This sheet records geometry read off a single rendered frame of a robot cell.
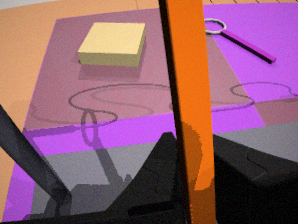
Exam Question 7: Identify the orange handle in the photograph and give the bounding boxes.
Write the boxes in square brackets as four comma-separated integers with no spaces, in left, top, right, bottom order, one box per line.
[158,0,216,224]

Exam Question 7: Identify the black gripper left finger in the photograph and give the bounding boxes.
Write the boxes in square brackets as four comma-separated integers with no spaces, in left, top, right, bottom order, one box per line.
[0,131,186,224]

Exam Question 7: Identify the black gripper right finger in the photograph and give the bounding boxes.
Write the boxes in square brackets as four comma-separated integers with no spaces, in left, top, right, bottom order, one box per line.
[213,135,298,224]

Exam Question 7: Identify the purple flat bar with white loop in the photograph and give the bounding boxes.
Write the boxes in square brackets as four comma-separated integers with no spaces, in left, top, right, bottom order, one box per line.
[204,18,277,64]

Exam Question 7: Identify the pale yellow square block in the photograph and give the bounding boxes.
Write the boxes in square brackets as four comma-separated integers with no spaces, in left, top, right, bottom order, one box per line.
[77,22,145,67]

